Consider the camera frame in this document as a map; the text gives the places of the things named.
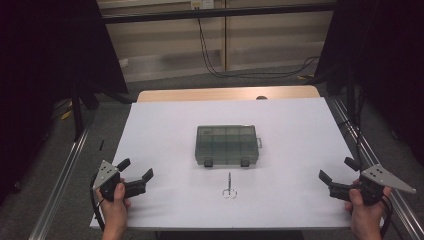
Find black stand post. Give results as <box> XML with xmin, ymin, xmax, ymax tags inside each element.
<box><xmin>70</xmin><ymin>78</ymin><xmax>85</xmax><ymax>142</ymax></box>

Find left hand-held gripper black cable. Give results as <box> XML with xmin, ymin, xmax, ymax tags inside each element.
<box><xmin>89</xmin><ymin>172</ymin><xmax>106</xmax><ymax>232</ymax></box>

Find grey transparent compartment box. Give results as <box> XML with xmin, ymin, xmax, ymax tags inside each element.
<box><xmin>194</xmin><ymin>124</ymin><xmax>264</xmax><ymax>169</ymax></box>

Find hand-held gripper black cable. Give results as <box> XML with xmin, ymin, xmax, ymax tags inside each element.
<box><xmin>89</xmin><ymin>172</ymin><xmax>106</xmax><ymax>232</ymax></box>
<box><xmin>379</xmin><ymin>194</ymin><xmax>395</xmax><ymax>240</ymax></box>

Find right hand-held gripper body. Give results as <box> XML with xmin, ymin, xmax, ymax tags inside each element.
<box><xmin>358</xmin><ymin>163</ymin><xmax>418</xmax><ymax>206</ymax></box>

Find black horizontal bar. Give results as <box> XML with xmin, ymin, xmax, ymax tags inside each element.
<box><xmin>100</xmin><ymin>2</ymin><xmax>338</xmax><ymax>25</ymax></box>

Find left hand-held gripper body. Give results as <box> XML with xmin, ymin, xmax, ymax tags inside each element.
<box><xmin>92</xmin><ymin>159</ymin><xmax>122</xmax><ymax>203</ymax></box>

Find black floor cable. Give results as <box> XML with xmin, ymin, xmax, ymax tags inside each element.
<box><xmin>197</xmin><ymin>18</ymin><xmax>321</xmax><ymax>80</ymax></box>

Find small metal scissors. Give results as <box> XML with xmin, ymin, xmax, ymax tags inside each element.
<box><xmin>222</xmin><ymin>171</ymin><xmax>238</xmax><ymax>200</ymax></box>

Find black curtain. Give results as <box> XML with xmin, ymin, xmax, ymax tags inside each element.
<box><xmin>314</xmin><ymin>0</ymin><xmax>424</xmax><ymax>168</ymax></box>
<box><xmin>0</xmin><ymin>0</ymin><xmax>130</xmax><ymax>205</ymax></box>

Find right hand-held gripper black cable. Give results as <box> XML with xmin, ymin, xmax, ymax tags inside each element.
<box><xmin>379</xmin><ymin>194</ymin><xmax>395</xmax><ymax>240</ymax></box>

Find white wall socket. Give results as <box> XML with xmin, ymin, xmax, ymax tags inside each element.
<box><xmin>190</xmin><ymin>0</ymin><xmax>215</xmax><ymax>10</ymax></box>

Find person's left hand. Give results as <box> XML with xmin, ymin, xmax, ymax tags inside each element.
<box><xmin>95</xmin><ymin>182</ymin><xmax>132</xmax><ymax>223</ymax></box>

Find person's right hand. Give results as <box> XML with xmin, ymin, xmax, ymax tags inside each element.
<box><xmin>344</xmin><ymin>187</ymin><xmax>393</xmax><ymax>231</ymax></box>

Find white board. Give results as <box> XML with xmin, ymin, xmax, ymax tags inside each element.
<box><xmin>89</xmin><ymin>97</ymin><xmax>387</xmax><ymax>231</ymax></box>

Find wooden table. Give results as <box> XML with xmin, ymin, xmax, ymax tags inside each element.
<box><xmin>137</xmin><ymin>85</ymin><xmax>321</xmax><ymax>103</ymax></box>

